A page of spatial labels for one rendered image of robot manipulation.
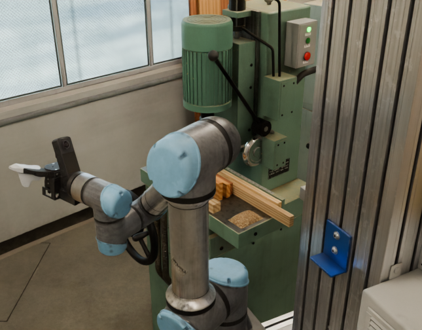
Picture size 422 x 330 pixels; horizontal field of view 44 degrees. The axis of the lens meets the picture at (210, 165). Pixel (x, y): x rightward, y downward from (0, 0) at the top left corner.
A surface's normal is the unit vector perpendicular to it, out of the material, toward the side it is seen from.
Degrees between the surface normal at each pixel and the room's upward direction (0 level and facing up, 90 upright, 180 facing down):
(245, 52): 90
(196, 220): 90
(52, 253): 0
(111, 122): 90
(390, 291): 0
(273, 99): 90
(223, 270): 8
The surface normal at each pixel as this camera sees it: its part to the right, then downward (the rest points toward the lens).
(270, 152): -0.78, 0.29
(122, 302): 0.00, -0.89
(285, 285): 0.62, 0.36
